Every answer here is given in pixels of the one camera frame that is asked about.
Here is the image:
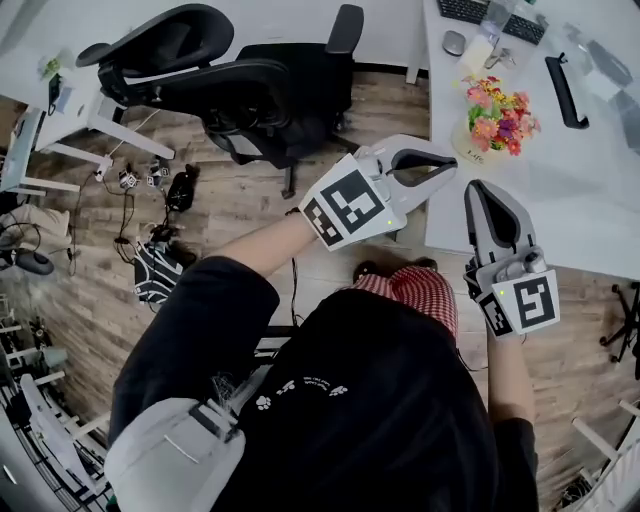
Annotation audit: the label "grey computer mouse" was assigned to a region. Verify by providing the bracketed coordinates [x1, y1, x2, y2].
[441, 29, 467, 56]

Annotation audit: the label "black office chair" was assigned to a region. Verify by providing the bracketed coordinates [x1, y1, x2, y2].
[75, 3, 365, 200]
[599, 282, 640, 381]

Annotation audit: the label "cream rectangular block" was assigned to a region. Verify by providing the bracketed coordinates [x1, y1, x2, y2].
[457, 33, 494, 76]

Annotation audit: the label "black white patterned backpack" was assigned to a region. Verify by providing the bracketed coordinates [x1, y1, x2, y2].
[132, 239, 187, 305]

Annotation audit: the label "small black bag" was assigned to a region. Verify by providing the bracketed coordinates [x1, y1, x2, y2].
[165, 163, 201, 214]

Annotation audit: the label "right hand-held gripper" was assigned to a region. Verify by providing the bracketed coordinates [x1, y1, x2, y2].
[463, 179, 560, 341]

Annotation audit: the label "person's right forearm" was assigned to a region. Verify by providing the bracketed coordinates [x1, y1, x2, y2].
[487, 327, 537, 426]

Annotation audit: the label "person's red checked trousers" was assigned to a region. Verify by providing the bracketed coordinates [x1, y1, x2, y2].
[352, 265, 460, 337]

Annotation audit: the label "white side table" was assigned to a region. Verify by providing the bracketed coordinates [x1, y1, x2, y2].
[19, 372, 110, 501]

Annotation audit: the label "clear plastic storage bin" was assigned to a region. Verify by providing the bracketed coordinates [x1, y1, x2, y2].
[543, 19, 640, 161]

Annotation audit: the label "black keyboard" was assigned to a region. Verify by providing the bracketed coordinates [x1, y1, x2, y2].
[437, 0, 547, 46]

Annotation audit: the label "colourful flowers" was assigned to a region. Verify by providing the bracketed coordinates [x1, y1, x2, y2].
[451, 74, 542, 166]

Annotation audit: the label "white desk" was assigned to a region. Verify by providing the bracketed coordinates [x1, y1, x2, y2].
[0, 107, 81, 197]
[29, 44, 176, 162]

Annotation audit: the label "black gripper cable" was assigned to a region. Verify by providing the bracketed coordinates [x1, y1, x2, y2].
[457, 344, 490, 374]
[291, 257, 305, 326]

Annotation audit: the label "silver metal clip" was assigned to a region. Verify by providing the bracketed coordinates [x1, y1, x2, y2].
[483, 47, 517, 70]

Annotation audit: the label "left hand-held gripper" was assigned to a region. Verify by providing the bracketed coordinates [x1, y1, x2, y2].
[298, 133, 459, 251]

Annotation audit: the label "white work table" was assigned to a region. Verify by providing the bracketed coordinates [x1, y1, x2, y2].
[572, 399, 640, 501]

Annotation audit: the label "person's left forearm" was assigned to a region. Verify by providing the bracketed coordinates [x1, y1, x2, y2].
[212, 214, 321, 279]

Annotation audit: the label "person's black shirt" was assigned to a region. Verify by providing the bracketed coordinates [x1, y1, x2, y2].
[107, 255, 540, 512]

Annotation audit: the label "grey shoulder pack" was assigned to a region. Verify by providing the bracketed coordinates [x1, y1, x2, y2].
[103, 397, 247, 512]

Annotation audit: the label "black desk phone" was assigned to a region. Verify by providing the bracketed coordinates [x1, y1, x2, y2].
[47, 73, 65, 115]

